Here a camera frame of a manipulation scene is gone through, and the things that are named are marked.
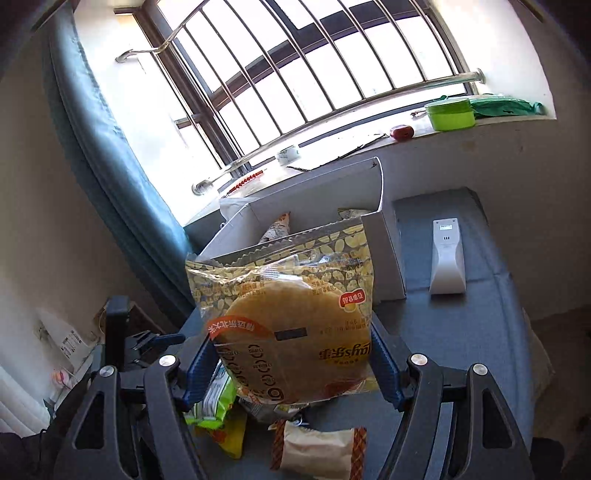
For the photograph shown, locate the green snack packet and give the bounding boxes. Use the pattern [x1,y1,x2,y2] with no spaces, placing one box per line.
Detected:
[184,361,239,430]

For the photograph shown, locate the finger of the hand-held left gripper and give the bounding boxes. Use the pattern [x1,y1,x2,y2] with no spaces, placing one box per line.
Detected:
[147,332,186,352]

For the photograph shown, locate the row of small red items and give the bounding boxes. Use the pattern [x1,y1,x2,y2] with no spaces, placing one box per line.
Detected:
[228,170,266,192]

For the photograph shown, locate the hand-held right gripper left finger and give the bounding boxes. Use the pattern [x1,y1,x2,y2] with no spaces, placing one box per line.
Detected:
[53,332,220,480]

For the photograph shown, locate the green round container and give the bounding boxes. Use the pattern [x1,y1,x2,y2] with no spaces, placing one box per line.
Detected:
[424,97,476,132]

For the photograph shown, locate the yellow round bread packet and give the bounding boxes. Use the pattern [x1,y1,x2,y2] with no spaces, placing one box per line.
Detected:
[185,220,377,407]

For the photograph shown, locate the silver orange snack packet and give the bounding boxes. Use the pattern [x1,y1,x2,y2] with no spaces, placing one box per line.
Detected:
[257,210,293,245]

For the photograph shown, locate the window security bars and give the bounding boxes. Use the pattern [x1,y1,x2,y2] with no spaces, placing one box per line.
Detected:
[137,0,485,172]

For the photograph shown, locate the white cardboard box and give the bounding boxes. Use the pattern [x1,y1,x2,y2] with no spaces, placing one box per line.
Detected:
[196,156,408,306]

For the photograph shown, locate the metal handrail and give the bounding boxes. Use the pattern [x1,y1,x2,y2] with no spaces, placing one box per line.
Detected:
[191,68,486,196]

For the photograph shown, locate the silver crinkled snack packet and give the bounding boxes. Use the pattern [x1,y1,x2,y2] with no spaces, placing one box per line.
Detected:
[237,396,310,424]

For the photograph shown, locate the white remote control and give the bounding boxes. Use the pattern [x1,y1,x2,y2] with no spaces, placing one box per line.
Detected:
[428,218,467,296]

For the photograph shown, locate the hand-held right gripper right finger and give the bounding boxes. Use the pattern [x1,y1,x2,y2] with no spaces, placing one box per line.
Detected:
[368,318,537,480]

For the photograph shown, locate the green cloth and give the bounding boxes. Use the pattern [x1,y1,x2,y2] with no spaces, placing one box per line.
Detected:
[470,94,544,119]

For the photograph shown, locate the brown white pastry packet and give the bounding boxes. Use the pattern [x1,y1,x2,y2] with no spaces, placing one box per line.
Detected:
[270,419,368,480]

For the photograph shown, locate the yellow snack packet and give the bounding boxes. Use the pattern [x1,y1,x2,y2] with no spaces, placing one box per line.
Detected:
[196,406,248,460]

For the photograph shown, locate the white labelled box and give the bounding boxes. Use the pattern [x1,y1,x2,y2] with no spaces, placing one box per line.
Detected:
[35,308,103,373]

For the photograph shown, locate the dark cloth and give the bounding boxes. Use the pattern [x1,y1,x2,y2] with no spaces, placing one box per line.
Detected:
[0,369,95,480]

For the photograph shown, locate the blue curtain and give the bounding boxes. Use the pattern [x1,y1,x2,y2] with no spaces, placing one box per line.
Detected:
[44,4,204,324]

